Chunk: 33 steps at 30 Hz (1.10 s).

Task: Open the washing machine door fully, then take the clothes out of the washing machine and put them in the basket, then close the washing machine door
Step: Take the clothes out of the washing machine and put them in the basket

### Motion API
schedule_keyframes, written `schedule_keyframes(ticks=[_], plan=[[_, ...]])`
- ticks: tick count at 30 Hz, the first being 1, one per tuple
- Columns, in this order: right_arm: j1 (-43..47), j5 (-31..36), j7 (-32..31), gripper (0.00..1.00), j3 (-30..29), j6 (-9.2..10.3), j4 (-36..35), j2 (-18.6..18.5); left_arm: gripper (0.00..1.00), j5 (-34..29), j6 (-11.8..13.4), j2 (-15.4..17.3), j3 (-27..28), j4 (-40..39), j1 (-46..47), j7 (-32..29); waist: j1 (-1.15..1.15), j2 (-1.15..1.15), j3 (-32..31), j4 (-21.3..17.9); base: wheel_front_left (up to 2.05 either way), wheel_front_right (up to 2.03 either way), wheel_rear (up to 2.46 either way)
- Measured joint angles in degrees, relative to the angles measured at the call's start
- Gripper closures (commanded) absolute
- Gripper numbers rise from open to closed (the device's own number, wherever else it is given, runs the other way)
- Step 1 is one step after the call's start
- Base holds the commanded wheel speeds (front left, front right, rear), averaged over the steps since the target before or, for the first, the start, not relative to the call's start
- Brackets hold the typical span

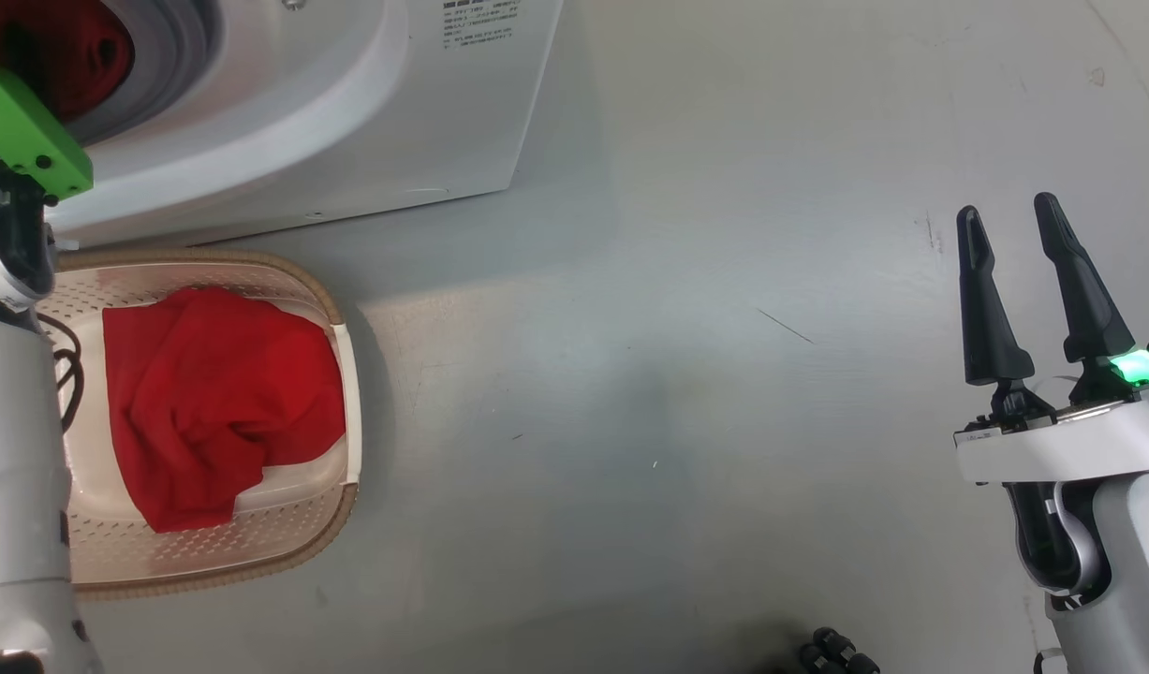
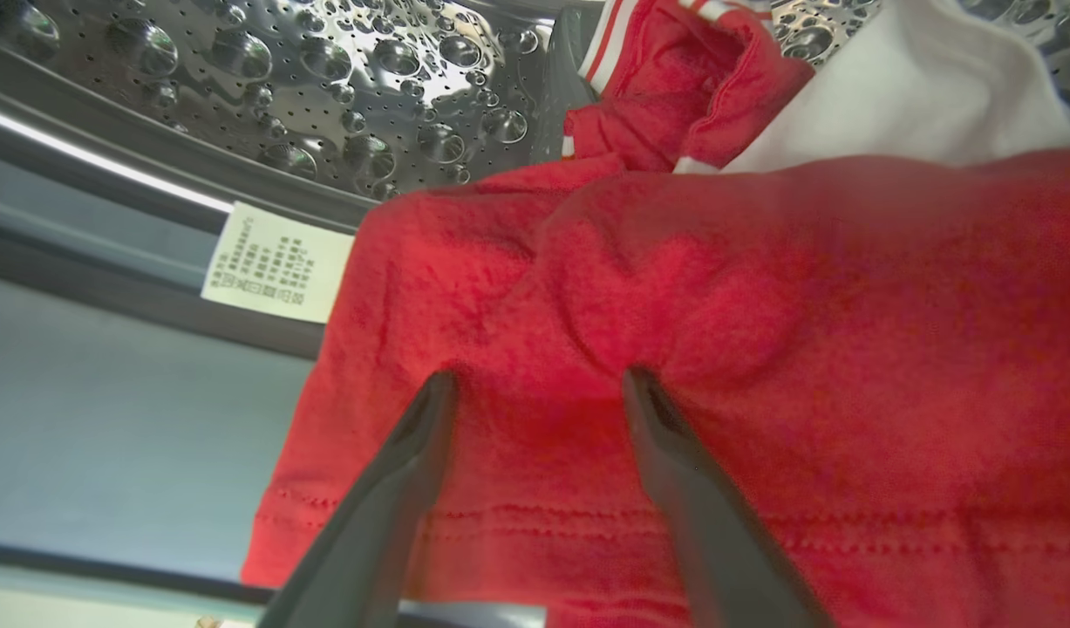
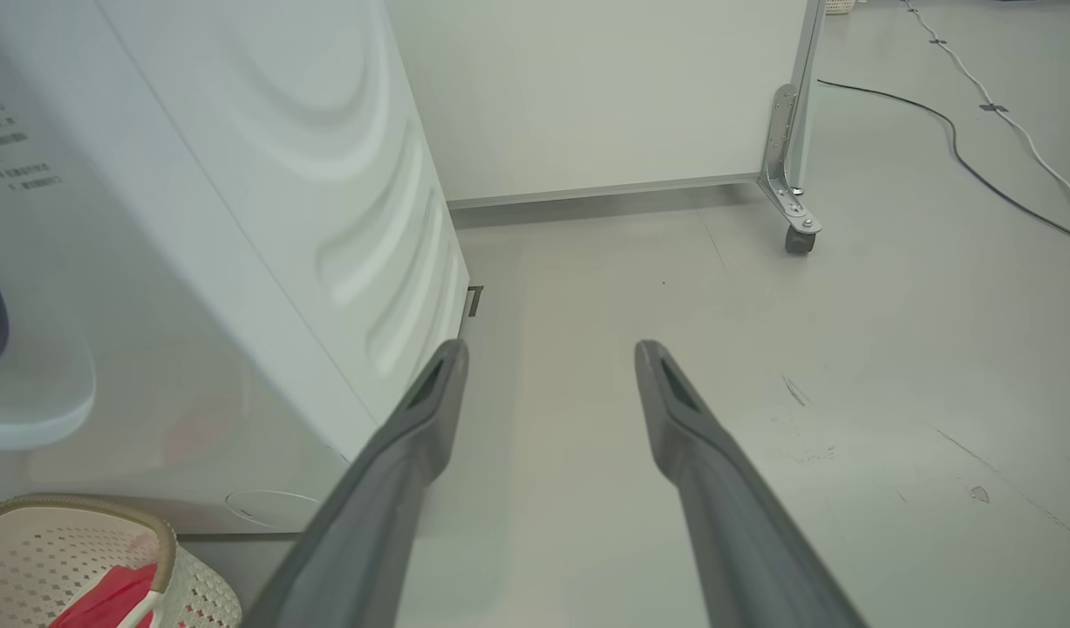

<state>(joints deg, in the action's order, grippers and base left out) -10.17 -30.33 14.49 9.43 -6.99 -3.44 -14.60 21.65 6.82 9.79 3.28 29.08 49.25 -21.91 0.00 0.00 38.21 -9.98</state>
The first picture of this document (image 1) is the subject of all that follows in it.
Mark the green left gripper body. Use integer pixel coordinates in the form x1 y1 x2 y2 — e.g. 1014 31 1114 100
0 61 96 203

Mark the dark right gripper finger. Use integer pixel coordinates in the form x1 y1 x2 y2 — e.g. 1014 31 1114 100
1034 192 1138 366
956 206 1037 388

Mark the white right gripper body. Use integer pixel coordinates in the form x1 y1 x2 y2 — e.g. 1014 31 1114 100
953 379 1149 486

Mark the red cloth garment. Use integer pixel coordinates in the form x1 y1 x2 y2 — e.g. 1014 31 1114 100
102 286 348 535
0 0 136 123

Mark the white washing machine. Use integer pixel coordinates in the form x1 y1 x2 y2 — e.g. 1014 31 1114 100
0 0 567 250

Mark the cream perforated laundry basket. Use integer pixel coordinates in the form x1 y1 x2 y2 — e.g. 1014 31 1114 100
36 247 363 601

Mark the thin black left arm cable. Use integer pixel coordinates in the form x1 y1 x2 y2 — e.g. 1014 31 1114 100
36 314 86 436

